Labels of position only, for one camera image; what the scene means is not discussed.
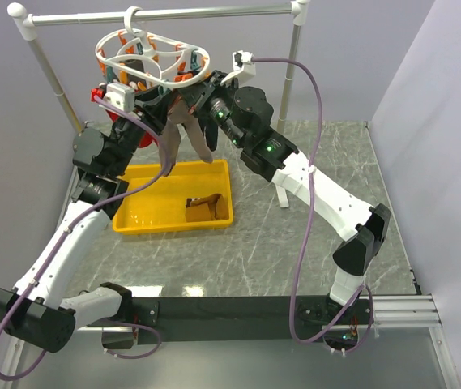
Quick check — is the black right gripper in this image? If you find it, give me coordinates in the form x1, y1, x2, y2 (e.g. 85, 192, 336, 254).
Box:
177, 71, 248, 150

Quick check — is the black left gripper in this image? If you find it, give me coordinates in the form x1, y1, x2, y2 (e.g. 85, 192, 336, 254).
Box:
110, 86, 174, 176

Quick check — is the red sock with stripes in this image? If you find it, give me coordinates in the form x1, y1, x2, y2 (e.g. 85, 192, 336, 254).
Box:
138, 131, 159, 148

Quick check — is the white clip hanger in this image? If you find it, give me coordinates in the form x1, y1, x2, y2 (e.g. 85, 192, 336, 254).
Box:
95, 6, 211, 90

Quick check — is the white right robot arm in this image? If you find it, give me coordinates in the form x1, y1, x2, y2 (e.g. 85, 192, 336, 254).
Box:
181, 71, 391, 323

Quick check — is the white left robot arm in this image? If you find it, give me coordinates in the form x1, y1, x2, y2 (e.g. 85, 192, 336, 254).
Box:
0, 160, 169, 353

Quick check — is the dark navy hanging sock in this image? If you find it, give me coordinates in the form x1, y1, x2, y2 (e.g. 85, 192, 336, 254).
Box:
203, 122, 219, 152

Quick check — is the yellow plastic bin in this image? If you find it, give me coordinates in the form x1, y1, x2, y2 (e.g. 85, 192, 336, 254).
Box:
113, 160, 234, 235

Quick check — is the mustard yellow sock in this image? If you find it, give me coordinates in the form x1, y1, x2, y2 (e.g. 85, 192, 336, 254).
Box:
185, 194, 229, 222

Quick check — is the white and silver drying rack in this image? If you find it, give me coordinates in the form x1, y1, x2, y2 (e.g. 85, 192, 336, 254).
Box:
7, 1, 309, 130

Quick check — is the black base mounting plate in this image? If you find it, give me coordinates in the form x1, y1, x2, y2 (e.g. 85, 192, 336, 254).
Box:
101, 295, 370, 349

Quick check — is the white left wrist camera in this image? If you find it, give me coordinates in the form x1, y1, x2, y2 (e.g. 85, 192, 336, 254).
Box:
91, 82, 135, 113

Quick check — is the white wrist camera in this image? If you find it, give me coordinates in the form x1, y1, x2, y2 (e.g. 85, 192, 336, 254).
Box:
91, 82, 135, 113
221, 50, 256, 86

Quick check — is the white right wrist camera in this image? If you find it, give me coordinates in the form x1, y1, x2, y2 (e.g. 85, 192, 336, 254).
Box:
221, 50, 256, 86

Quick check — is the aluminium rail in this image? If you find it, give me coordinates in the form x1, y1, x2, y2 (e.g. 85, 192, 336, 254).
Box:
322, 294, 442, 331

